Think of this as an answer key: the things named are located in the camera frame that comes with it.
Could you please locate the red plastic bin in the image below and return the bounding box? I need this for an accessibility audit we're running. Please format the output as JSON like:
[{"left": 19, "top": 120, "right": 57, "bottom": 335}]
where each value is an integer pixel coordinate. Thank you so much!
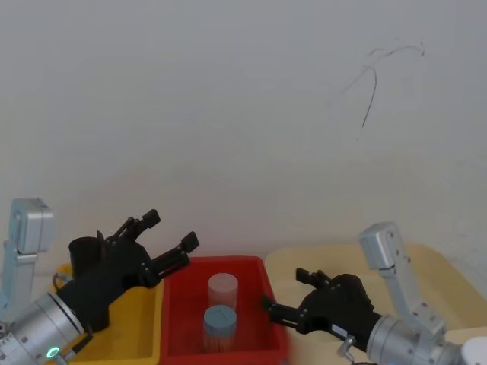
[{"left": 158, "top": 255, "right": 291, "bottom": 364}]

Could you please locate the black cylindrical cup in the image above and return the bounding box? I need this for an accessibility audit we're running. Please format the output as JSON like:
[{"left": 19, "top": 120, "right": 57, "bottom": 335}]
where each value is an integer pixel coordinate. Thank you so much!
[{"left": 68, "top": 235, "right": 110, "bottom": 283}]

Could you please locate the clear jar with pale lid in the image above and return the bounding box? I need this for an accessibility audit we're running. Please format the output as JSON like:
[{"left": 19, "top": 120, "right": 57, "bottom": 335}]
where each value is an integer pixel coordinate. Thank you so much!
[{"left": 207, "top": 272, "right": 240, "bottom": 309}]

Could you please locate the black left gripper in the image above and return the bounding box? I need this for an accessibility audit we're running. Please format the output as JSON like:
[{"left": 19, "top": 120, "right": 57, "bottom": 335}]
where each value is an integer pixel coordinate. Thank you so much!
[{"left": 56, "top": 208, "right": 201, "bottom": 332}]

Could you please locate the yellow plastic bin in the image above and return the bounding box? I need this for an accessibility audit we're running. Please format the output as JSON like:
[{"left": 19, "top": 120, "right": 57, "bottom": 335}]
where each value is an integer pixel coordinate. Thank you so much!
[{"left": 49, "top": 262, "right": 165, "bottom": 363}]

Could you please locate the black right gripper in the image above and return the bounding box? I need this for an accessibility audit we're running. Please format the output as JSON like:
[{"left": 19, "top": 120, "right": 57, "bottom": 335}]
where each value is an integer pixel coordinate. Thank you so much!
[{"left": 261, "top": 267, "right": 383, "bottom": 352}]

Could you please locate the clear jar with blue lid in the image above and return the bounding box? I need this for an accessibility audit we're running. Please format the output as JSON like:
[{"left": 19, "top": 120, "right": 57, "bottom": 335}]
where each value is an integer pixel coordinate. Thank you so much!
[{"left": 202, "top": 304, "right": 238, "bottom": 353}]

